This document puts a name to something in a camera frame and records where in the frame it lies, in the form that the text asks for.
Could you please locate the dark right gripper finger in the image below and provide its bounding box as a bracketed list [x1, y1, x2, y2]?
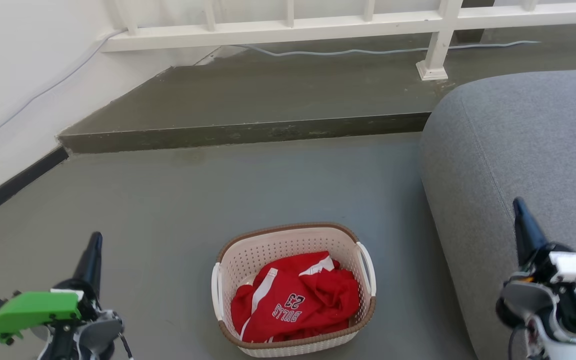
[512, 197, 549, 267]

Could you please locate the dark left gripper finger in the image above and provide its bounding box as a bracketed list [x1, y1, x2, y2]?
[70, 231, 104, 301]

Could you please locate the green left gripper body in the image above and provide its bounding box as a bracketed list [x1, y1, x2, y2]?
[0, 285, 101, 344]

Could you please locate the cream plastic laundry basket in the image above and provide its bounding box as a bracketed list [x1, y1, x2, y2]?
[211, 222, 377, 358]

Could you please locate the grey fabric sofa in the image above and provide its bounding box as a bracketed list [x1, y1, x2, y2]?
[420, 68, 576, 360]

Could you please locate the black baseboard strip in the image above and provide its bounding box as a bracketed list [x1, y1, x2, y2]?
[0, 146, 69, 227]

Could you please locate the raised concrete step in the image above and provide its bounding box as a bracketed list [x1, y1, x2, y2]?
[58, 22, 431, 155]

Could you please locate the red Bulls jersey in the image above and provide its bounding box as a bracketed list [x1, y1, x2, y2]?
[230, 251, 360, 344]

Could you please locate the white wooden railing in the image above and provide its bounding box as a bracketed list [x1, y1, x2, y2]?
[99, 0, 576, 82]

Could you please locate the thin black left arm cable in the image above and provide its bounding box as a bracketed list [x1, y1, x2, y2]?
[118, 333, 135, 360]

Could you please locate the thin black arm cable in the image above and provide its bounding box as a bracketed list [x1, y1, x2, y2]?
[118, 333, 135, 360]
[507, 324, 525, 360]

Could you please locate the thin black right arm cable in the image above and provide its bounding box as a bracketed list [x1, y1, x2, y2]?
[507, 324, 525, 360]

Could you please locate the thin pale grey cable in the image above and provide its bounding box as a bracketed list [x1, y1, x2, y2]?
[0, 27, 129, 151]

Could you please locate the light grey wavy cable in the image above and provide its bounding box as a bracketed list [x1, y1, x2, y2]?
[233, 40, 541, 57]

